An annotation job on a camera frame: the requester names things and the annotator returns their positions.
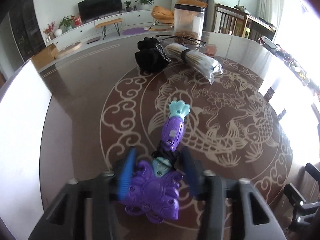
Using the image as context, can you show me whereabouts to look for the black scrunchie cloth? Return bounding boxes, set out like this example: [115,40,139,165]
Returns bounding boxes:
[135,37,171,74]

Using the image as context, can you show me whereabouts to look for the red flower vase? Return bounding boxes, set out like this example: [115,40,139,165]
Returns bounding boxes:
[43,21,55,40]

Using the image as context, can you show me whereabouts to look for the white storage box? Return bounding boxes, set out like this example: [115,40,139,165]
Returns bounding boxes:
[1,61,52,239]

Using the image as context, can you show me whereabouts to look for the wooden bench stool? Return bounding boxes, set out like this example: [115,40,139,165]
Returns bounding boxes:
[95,18,123,40]

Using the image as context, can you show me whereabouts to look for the cardboard box on floor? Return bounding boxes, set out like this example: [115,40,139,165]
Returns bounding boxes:
[31,44,58,70]

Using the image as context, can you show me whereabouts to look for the black eyeglasses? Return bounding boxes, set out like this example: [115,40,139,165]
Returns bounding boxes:
[155,35,207,48]

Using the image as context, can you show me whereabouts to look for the orange lounge chair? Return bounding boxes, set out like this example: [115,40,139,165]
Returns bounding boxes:
[149,0,208,31]

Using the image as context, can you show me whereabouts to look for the bundle of sticks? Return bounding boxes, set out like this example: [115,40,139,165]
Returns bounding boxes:
[164,43,223,85]

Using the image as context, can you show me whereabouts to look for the leafy plant by television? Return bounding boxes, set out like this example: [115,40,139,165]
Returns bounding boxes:
[59,15,74,31]

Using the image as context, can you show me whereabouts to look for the clear jar black lid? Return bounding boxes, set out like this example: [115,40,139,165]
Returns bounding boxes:
[174,3,205,40]

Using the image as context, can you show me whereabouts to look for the black flat television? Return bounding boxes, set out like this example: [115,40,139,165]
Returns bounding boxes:
[78,0,122,22]

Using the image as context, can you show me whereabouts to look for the black display cabinet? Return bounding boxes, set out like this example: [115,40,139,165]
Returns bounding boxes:
[9,0,46,61]

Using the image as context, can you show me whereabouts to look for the green potted plant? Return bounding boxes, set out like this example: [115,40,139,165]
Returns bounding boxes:
[135,0,155,10]

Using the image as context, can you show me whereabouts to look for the purple toy water gun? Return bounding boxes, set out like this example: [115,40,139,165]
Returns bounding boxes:
[121,100,190,223]

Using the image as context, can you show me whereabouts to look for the white tv cabinet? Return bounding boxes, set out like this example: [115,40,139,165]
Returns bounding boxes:
[46,9,154,50]

